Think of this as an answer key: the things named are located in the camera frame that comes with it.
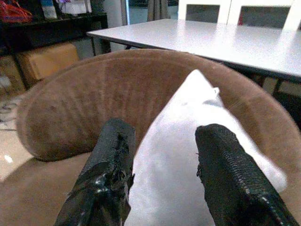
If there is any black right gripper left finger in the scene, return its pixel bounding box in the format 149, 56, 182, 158
54, 118, 136, 226

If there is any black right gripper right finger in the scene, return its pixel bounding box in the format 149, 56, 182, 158
195, 124, 299, 226

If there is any white pillow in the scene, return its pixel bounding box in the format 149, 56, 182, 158
124, 69, 288, 226

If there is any brown velvet round sofa chair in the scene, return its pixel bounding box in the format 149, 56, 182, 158
0, 48, 301, 226

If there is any brown cardboard box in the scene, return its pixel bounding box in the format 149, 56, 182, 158
17, 43, 79, 89

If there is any white dining table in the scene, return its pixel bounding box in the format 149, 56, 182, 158
86, 18, 301, 95

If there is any black metal desk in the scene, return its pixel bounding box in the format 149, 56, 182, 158
0, 13, 108, 78

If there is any white box on desk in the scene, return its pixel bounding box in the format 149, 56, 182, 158
61, 0, 92, 15

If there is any beige curtain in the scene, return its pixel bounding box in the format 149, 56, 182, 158
147, 0, 170, 22

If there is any red bag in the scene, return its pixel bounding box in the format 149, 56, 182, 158
0, 0, 33, 24

